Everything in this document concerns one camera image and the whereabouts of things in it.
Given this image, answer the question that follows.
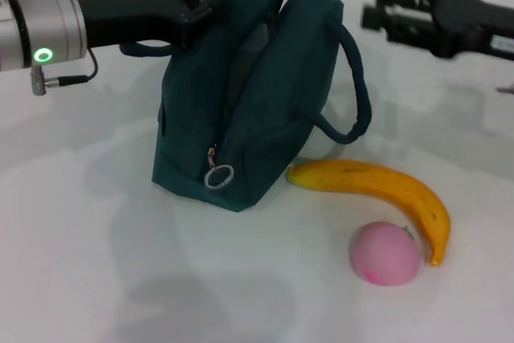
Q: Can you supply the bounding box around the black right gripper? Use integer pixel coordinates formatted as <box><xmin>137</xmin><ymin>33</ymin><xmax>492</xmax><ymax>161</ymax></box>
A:
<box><xmin>360</xmin><ymin>0</ymin><xmax>514</xmax><ymax>59</ymax></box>

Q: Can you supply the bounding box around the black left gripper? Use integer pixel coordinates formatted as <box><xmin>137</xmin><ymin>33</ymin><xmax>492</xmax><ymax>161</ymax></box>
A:
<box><xmin>75</xmin><ymin>0</ymin><xmax>221</xmax><ymax>50</ymax></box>

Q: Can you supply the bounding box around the dark teal zipper bag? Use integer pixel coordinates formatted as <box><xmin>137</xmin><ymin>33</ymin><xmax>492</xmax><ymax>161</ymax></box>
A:
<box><xmin>120</xmin><ymin>0</ymin><xmax>373</xmax><ymax>214</ymax></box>

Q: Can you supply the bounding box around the yellow banana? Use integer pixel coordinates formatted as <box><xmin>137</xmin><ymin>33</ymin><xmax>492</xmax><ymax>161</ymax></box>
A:
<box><xmin>288</xmin><ymin>159</ymin><xmax>452</xmax><ymax>267</ymax></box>

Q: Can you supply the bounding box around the pink peach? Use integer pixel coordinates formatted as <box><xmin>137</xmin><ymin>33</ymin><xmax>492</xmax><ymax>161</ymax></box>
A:
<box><xmin>348</xmin><ymin>221</ymin><xmax>425</xmax><ymax>286</ymax></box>

